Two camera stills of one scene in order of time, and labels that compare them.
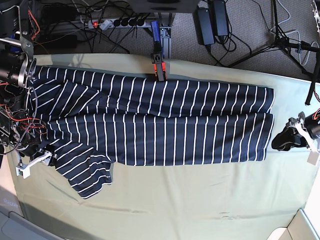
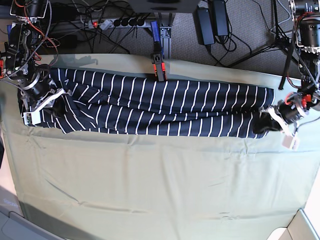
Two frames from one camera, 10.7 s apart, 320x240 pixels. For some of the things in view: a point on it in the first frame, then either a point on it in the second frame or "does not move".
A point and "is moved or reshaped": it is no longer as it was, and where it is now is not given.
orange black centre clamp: x=157 y=56 does not move
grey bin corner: x=14 y=227 does not move
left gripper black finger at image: x=53 y=159 to x=58 y=108
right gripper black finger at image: x=289 y=139 to x=264 y=123
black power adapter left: x=204 y=25 does not move
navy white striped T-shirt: x=91 y=118 is moved or reshaped
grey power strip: x=102 y=24 does not move
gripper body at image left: x=40 y=156 to x=35 y=100
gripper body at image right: x=309 y=126 to x=284 y=114
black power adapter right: x=220 y=17 does not move
